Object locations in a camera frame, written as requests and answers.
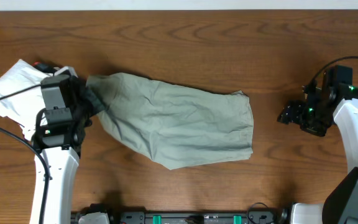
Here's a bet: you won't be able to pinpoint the grey-green shorts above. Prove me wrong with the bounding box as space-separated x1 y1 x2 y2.
86 73 254 170

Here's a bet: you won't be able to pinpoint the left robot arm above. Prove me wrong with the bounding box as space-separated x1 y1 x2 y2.
30 75 104 223

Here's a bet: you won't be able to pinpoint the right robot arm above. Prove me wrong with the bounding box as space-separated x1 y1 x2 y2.
277 65 358 224

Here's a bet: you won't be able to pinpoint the white folded garment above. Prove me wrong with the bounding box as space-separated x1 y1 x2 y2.
0 59 53 141

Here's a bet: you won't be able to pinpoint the black folded garment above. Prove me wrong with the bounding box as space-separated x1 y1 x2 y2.
32 62 57 74

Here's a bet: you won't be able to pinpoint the left black cable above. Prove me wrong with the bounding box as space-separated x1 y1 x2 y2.
0 83 51 224

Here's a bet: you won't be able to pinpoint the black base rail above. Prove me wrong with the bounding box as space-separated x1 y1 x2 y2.
114 202 290 224

